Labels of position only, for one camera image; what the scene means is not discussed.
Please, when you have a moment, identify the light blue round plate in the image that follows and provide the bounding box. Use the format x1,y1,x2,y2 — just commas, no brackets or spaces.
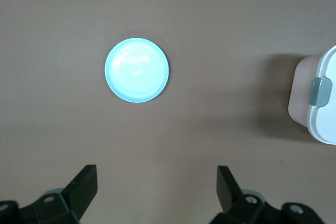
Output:
104,37,170,103

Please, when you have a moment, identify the white lidded storage box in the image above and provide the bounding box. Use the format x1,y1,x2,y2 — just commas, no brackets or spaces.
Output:
287,44,336,145

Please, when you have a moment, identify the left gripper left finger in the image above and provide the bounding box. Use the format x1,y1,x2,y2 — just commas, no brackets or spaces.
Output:
0,165,98,224

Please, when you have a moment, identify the brown table mat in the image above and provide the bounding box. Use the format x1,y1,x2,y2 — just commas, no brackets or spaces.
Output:
0,0,336,224

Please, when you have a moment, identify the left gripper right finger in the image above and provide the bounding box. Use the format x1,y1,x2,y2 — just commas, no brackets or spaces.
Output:
209,165,322,224

